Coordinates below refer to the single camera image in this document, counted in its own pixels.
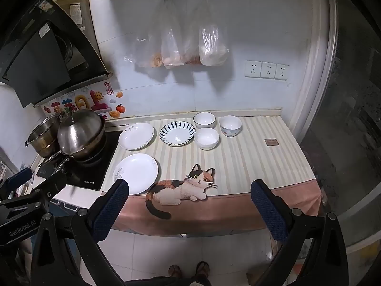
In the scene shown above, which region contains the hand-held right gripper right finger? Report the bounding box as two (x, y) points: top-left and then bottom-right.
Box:
(250, 179), (349, 286)

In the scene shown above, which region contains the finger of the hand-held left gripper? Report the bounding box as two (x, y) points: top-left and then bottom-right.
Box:
(28, 172), (68, 201)
(0, 167), (33, 199)

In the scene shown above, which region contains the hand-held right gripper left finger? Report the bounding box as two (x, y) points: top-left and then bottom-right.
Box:
(28, 179), (130, 286)

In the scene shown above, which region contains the white plate grey floral print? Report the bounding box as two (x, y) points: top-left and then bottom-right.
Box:
(118, 123), (156, 151)
(112, 154), (159, 195)

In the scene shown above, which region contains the white bowl black rim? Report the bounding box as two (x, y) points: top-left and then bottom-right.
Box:
(193, 112), (216, 129)
(194, 128), (220, 150)

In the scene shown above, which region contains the blue striped plate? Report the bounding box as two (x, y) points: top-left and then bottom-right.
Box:
(160, 121), (196, 146)

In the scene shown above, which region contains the black induction cooktop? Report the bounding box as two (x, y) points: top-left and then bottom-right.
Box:
(36, 129), (124, 190)

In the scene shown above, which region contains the stainless steel pot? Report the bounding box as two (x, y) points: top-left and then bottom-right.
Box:
(25, 113), (64, 158)

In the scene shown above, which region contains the steel frying pan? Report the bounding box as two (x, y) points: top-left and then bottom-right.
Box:
(38, 131), (108, 169)

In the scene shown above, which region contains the striped tablecloth pink border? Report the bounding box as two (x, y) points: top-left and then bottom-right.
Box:
(101, 116), (323, 239)

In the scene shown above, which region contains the steel dome lid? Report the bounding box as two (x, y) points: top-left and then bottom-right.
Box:
(57, 109), (105, 155)

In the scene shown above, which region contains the person's right foot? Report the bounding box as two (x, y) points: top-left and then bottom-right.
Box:
(196, 261), (211, 277)

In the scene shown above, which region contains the person's dark clothing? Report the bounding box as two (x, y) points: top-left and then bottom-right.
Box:
(123, 273), (212, 286)

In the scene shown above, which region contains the white bowl floral print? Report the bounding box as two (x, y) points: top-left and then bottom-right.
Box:
(220, 115), (242, 137)

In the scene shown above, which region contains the black range hood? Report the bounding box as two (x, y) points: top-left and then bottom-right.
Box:
(0, 0), (114, 108)

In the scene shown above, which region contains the clear plastic bag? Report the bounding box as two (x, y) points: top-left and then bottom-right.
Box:
(125, 0), (165, 68)
(161, 0), (185, 70)
(182, 1), (206, 65)
(198, 0), (229, 66)

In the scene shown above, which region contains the glass door white frame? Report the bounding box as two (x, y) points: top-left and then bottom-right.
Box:
(293, 0), (381, 245)

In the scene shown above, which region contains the white wall socket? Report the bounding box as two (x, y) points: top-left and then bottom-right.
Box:
(275, 63), (290, 81)
(245, 60), (262, 78)
(261, 62), (277, 79)

